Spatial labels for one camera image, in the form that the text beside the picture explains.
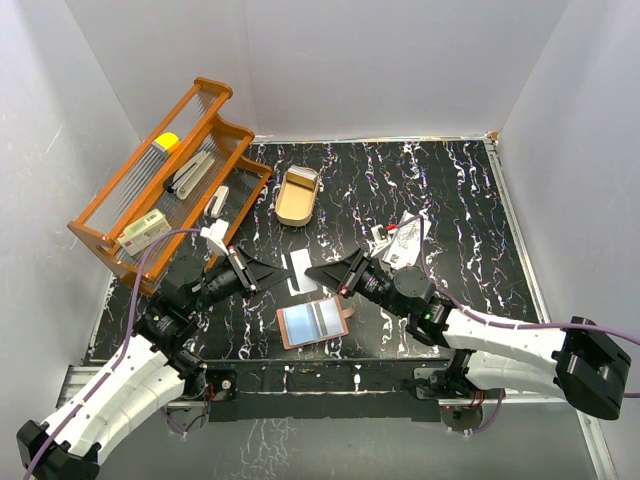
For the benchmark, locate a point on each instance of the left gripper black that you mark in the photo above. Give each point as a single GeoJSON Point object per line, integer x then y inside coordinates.
{"type": "Point", "coordinates": [257, 273]}

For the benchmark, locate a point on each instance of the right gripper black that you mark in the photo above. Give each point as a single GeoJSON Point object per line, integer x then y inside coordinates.
{"type": "Point", "coordinates": [346, 273]}

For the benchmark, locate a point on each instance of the white card black stripe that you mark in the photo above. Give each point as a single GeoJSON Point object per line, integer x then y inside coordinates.
{"type": "Point", "coordinates": [297, 262]}

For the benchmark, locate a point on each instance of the beige oval tray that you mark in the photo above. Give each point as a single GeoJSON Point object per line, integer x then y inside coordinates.
{"type": "Point", "coordinates": [295, 205]}

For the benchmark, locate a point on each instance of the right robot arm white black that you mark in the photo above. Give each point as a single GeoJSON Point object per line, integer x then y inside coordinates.
{"type": "Point", "coordinates": [577, 362]}

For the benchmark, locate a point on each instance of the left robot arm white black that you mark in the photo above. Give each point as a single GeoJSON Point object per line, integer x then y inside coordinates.
{"type": "Point", "coordinates": [151, 368]}

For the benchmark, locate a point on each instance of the white printed paper packet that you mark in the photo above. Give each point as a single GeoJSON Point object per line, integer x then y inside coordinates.
{"type": "Point", "coordinates": [406, 242]}

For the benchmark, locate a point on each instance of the small white stapler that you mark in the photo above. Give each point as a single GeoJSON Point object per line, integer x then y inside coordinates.
{"type": "Point", "coordinates": [217, 202]}

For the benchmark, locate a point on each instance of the orange wooden shelf rack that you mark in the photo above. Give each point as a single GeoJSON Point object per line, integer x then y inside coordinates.
{"type": "Point", "coordinates": [177, 169]}

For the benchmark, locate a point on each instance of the green white staples box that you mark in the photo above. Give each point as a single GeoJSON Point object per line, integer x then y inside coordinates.
{"type": "Point", "coordinates": [143, 232]}

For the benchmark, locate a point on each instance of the grey black stapler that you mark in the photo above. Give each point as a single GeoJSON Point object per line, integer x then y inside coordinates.
{"type": "Point", "coordinates": [185, 179]}

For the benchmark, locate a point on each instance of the yellow grey eraser block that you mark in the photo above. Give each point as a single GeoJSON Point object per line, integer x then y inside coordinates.
{"type": "Point", "coordinates": [166, 143]}

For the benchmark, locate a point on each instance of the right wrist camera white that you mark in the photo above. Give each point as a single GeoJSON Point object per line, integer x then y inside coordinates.
{"type": "Point", "coordinates": [383, 237]}

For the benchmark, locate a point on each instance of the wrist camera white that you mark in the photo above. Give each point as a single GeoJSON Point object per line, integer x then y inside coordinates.
{"type": "Point", "coordinates": [383, 237]}
{"type": "Point", "coordinates": [214, 237]}

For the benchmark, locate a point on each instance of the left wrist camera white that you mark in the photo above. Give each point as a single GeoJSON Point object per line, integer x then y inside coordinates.
{"type": "Point", "coordinates": [214, 237]}

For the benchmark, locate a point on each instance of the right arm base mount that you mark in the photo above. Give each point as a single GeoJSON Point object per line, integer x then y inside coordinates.
{"type": "Point", "coordinates": [440, 384]}

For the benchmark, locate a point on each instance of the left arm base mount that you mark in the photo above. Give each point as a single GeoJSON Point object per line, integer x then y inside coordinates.
{"type": "Point", "coordinates": [195, 407]}

